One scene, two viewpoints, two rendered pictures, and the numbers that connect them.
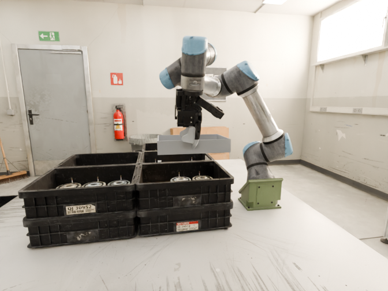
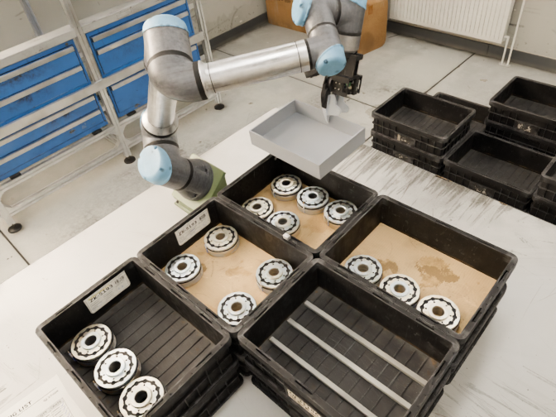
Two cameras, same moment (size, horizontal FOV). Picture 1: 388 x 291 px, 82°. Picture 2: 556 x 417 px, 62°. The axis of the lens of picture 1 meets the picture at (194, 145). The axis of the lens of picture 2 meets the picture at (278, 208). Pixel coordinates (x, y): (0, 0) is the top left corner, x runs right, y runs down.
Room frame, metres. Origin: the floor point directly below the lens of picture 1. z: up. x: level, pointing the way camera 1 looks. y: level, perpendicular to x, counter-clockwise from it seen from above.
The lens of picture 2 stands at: (1.57, 0.89, 1.85)
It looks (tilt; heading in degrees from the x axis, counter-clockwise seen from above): 43 degrees down; 238
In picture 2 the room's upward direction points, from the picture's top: 8 degrees counter-clockwise
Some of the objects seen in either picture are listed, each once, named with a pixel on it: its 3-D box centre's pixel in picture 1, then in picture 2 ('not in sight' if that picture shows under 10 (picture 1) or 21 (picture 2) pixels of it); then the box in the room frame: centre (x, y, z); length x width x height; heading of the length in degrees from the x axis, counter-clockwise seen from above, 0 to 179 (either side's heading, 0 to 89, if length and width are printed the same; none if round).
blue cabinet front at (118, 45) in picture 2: not in sight; (151, 55); (0.61, -1.93, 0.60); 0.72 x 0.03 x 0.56; 9
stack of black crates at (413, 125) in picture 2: not in sight; (418, 149); (-0.05, -0.29, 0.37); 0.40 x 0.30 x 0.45; 99
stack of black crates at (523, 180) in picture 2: not in sight; (491, 187); (-0.12, 0.11, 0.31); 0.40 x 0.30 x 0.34; 99
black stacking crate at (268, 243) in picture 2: (175, 165); (226, 269); (1.28, 0.11, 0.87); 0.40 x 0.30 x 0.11; 100
